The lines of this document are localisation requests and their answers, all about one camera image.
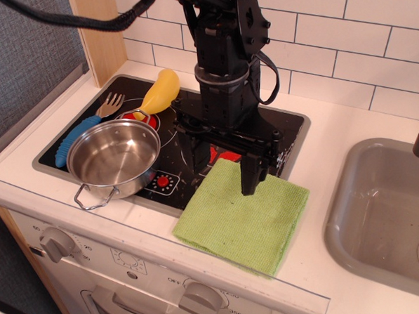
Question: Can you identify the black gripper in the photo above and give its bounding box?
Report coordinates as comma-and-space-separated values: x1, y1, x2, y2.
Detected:
171, 74, 284, 196

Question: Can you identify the yellow plastic banana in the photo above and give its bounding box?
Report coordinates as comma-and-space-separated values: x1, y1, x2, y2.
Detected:
133, 69, 180, 121

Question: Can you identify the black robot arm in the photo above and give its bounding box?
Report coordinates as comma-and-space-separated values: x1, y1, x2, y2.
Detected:
172, 0, 284, 195

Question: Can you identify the green folded cloth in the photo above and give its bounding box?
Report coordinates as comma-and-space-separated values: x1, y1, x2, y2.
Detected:
173, 159, 310, 276

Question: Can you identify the stainless steel pot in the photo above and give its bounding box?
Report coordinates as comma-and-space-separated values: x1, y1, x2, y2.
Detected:
67, 114, 161, 211

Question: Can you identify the grey right oven knob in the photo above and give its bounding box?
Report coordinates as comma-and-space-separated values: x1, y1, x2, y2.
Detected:
178, 282, 223, 314

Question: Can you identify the grey oven knob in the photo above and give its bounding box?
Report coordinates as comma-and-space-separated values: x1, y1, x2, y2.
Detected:
39, 227, 76, 263
178, 282, 223, 314

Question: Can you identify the grey sink basin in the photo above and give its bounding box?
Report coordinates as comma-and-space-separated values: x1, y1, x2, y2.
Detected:
324, 138, 419, 296

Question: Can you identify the grey left oven knob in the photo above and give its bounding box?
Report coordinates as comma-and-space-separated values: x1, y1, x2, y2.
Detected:
39, 227, 76, 263

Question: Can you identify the blue handled toy fork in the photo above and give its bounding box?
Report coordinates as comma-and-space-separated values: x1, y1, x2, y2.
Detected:
51, 91, 130, 169

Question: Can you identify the wooden post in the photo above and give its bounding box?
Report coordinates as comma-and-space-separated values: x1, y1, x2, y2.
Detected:
69, 0, 127, 88

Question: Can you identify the oven door handle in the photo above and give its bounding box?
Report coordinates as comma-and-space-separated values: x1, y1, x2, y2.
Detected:
90, 286, 174, 314

